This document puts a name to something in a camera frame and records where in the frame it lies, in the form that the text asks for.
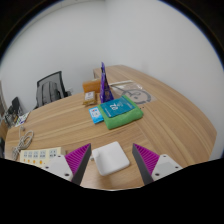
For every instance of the cream power strip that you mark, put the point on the cream power strip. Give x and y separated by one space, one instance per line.
40 155

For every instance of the white charger block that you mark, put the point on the white charger block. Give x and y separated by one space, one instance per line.
110 158

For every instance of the black mesh office chair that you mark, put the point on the black mesh office chair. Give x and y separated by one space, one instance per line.
63 85

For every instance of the orange cardboard box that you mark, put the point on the orange cardboard box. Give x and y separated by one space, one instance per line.
90 86

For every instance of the wooden side cabinet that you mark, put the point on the wooden side cabinet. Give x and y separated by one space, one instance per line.
96 73

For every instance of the clear plastic bag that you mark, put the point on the clear plastic bag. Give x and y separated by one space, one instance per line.
140 95

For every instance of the folded green towel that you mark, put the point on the folded green towel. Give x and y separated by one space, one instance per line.
123 120

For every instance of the small blue packet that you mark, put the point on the small blue packet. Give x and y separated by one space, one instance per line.
96 115

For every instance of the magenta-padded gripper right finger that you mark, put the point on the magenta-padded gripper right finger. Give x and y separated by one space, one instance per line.
149 160

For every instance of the purple standing pouch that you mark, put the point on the purple standing pouch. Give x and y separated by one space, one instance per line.
106 88

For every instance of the teal flat box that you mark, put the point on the teal flat box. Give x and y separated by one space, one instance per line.
116 107

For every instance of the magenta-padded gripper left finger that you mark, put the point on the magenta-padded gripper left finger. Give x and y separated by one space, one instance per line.
77 159

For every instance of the grey backpack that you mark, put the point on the grey backpack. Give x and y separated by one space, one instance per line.
48 93

